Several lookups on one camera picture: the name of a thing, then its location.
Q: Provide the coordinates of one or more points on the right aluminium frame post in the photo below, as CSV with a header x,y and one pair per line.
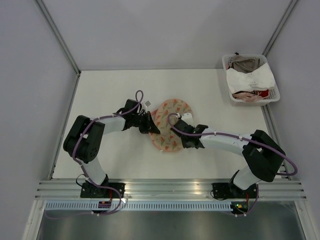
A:
x,y
280,26

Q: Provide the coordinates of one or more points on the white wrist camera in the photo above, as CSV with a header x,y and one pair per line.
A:
x,y
187,118
147,103

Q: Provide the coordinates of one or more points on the floral mesh laundry bag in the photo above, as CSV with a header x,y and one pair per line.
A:
x,y
167,140

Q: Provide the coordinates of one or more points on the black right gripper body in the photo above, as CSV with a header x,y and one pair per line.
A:
x,y
185,145

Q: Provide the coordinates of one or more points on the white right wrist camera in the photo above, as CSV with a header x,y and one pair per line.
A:
x,y
187,118

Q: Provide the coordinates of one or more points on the aluminium mounting rail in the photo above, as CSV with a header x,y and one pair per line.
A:
x,y
281,189

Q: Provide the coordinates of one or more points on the white bra in basket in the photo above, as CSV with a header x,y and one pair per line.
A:
x,y
260,79

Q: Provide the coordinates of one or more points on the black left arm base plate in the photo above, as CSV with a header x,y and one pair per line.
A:
x,y
89,191

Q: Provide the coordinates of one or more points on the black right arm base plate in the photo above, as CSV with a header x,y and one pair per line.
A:
x,y
222,191

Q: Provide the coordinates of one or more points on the grey garment in basket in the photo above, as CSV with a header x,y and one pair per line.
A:
x,y
244,65

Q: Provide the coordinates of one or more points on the pink red garments in basket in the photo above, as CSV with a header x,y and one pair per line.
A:
x,y
251,96

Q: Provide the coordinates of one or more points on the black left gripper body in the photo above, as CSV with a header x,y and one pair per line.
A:
x,y
141,122

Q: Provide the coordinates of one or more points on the white slotted cable duct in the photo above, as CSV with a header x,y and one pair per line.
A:
x,y
94,205

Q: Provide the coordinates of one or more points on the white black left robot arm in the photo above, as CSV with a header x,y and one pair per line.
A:
x,y
84,138

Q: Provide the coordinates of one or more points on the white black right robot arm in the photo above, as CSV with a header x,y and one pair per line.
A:
x,y
262,155

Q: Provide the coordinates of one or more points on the aluminium frame post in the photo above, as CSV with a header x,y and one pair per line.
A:
x,y
57,34
280,26

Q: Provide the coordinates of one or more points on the left aluminium frame post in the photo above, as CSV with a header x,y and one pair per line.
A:
x,y
57,34

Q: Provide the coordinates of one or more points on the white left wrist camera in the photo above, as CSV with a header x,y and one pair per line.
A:
x,y
147,103

